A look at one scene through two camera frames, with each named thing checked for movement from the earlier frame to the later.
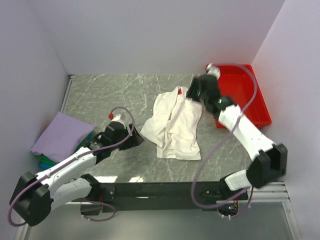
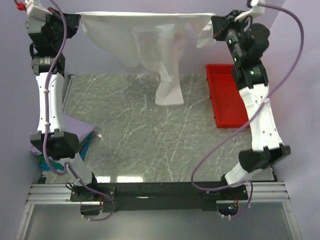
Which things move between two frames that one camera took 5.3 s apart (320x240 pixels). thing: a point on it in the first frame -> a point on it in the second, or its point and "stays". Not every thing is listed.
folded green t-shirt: [44, 158] stays
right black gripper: [194, 86] -> [223, 24]
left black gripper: [134, 140] -> [73, 22]
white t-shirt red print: [173, 124] -> [155, 42]
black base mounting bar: [136, 196] stays
